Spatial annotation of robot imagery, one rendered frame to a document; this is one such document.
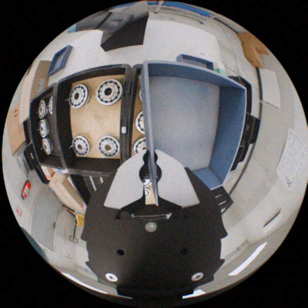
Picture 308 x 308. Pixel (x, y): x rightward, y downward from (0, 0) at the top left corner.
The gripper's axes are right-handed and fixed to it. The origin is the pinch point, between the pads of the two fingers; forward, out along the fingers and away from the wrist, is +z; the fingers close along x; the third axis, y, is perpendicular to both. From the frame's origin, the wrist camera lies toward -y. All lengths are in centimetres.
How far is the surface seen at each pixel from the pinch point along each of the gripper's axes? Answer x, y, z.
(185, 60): 19, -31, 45
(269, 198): 297, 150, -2
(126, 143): -8.1, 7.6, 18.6
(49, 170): -92, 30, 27
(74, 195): -65, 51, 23
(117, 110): -12.7, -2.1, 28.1
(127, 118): -6.9, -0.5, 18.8
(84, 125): -28.6, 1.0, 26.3
